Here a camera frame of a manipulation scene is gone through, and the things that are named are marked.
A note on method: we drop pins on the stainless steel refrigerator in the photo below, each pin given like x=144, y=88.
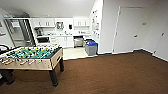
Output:
x=20, y=32

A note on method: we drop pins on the notice board with posters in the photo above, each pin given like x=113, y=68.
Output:
x=96, y=23

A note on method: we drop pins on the white room door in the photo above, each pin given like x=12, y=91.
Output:
x=128, y=30

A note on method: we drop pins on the white sink base cabinet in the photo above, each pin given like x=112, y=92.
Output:
x=65, y=41

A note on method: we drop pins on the wide white upper cabinet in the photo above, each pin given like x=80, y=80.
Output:
x=44, y=22

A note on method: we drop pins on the grey bin blue lid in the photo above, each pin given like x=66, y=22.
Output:
x=92, y=49

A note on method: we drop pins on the green foosball table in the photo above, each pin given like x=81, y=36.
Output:
x=31, y=55

